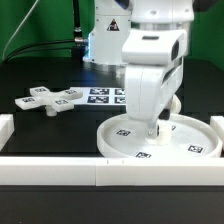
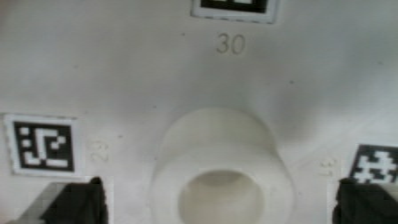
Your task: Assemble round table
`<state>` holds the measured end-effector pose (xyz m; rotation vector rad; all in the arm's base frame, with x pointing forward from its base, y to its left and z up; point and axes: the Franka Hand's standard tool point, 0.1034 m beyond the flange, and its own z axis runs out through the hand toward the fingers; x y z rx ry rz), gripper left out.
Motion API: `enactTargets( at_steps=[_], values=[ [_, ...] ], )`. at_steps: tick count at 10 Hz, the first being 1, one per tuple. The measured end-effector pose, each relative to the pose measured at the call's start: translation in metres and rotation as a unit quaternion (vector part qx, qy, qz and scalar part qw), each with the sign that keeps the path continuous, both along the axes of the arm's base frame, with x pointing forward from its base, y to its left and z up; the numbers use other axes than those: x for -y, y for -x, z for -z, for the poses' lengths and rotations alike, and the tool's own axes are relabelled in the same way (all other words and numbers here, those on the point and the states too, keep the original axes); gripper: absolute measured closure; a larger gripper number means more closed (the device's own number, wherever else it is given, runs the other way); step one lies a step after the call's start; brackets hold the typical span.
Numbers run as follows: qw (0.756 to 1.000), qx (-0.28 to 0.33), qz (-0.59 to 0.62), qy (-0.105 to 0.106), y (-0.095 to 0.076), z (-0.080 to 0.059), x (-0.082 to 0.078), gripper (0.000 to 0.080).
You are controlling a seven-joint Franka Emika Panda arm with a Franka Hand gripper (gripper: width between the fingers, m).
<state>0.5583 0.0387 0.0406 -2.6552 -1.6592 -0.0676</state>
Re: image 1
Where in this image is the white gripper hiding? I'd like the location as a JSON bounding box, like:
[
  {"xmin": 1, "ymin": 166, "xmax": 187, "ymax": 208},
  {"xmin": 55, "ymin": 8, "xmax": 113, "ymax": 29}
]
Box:
[{"xmin": 122, "ymin": 29, "xmax": 187, "ymax": 139}]

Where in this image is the white round table top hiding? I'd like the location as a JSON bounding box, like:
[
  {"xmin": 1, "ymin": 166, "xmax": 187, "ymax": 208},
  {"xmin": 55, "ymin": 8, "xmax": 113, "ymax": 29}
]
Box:
[{"xmin": 97, "ymin": 114, "xmax": 223, "ymax": 160}]

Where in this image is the white right fence block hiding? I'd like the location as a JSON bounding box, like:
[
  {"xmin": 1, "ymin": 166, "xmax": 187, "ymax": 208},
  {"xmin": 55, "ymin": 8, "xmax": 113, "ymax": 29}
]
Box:
[{"xmin": 210, "ymin": 116, "xmax": 224, "ymax": 147}]

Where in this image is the white fence block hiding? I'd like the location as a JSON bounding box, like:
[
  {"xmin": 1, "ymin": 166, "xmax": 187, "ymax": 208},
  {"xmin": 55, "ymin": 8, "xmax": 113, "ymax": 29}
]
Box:
[
  {"xmin": 0, "ymin": 114, "xmax": 15, "ymax": 151},
  {"xmin": 210, "ymin": 116, "xmax": 224, "ymax": 147}
]

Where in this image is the white fiducial marker sheet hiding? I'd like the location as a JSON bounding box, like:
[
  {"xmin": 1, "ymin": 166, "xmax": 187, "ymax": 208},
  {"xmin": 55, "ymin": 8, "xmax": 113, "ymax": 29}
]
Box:
[{"xmin": 72, "ymin": 87, "xmax": 126, "ymax": 106}]

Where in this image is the white cross-shaped table base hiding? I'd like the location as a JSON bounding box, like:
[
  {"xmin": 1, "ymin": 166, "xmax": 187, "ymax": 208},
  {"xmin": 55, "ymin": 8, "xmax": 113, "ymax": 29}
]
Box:
[{"xmin": 15, "ymin": 86, "xmax": 83, "ymax": 117}]

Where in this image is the white front fence bar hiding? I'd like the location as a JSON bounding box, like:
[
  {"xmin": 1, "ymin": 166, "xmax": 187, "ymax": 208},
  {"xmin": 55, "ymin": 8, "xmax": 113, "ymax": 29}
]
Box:
[{"xmin": 0, "ymin": 157, "xmax": 224, "ymax": 186}]

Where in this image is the white left fence block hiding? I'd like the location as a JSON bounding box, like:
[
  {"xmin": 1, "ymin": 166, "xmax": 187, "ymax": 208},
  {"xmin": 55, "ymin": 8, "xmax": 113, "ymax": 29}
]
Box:
[{"xmin": 0, "ymin": 114, "xmax": 15, "ymax": 151}]

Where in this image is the black vertical cable connector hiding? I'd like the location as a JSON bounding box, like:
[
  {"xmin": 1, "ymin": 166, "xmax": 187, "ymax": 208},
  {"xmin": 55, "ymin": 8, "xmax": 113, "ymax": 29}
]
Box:
[{"xmin": 72, "ymin": 0, "xmax": 88, "ymax": 45}]

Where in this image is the black cable bundle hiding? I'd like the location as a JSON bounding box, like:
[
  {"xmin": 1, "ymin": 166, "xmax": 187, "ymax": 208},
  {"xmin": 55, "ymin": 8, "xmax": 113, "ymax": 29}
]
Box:
[{"xmin": 1, "ymin": 39, "xmax": 88, "ymax": 64}]

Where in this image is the grey thin cable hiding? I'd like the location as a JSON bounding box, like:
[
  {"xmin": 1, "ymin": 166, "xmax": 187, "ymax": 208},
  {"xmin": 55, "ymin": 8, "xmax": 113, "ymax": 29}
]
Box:
[{"xmin": 1, "ymin": 0, "xmax": 41, "ymax": 61}]

